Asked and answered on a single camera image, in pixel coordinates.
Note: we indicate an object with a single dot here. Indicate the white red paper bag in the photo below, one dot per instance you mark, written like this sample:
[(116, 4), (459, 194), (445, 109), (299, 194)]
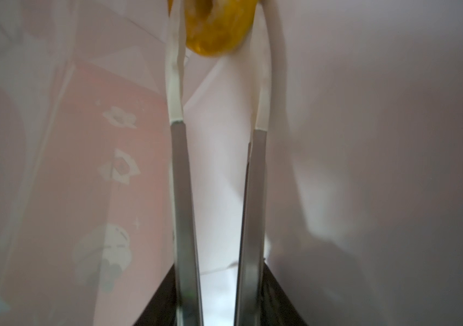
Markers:
[(364, 194)]

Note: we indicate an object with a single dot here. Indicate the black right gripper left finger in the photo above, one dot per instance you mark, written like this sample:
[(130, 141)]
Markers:
[(162, 308)]

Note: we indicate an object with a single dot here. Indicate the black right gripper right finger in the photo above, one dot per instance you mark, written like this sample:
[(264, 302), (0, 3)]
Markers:
[(276, 307)]

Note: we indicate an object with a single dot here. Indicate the round yellow fake bun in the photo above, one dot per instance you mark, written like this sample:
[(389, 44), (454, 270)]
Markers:
[(216, 28)]

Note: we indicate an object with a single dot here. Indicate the steel tongs white tips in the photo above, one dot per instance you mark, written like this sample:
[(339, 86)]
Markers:
[(219, 114)]

